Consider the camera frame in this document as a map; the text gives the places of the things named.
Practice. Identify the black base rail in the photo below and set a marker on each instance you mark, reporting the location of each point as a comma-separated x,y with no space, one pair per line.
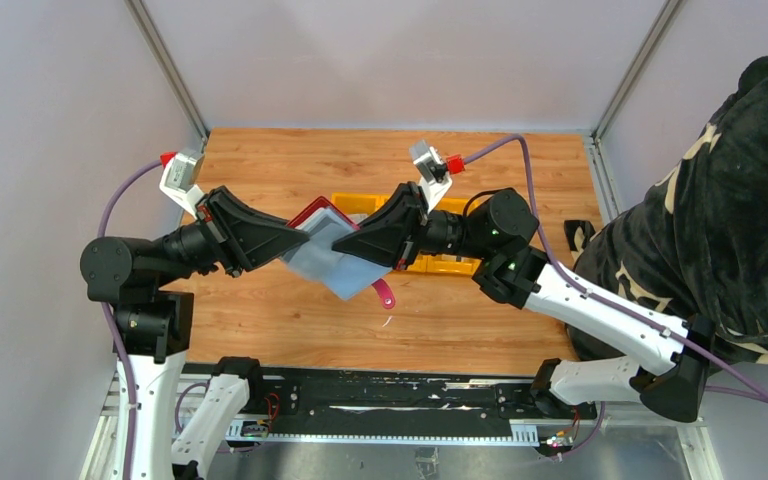
296,404

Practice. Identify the person in black fleece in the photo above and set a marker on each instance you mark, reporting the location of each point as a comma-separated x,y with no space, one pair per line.
697,244

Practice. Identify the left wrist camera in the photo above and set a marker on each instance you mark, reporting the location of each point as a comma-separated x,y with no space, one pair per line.
178,179

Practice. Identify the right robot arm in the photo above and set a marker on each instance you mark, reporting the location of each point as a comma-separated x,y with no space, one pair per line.
662,361

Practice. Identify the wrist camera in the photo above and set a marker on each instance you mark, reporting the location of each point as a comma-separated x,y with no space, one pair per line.
178,179
435,179

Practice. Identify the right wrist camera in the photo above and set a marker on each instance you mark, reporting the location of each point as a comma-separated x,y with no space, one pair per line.
435,179

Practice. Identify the red leather card holder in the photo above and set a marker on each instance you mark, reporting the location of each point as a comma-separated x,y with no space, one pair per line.
343,274

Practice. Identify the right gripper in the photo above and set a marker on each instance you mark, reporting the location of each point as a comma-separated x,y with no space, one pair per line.
393,235

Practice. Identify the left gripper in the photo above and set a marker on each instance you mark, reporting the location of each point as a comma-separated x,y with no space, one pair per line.
243,234

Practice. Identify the middle yellow bin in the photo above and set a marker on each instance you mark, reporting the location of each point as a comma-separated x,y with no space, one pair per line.
417,264

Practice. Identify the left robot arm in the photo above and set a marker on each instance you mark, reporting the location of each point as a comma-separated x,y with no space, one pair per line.
151,324

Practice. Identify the left yellow bin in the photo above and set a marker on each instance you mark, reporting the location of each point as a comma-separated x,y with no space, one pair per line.
355,208

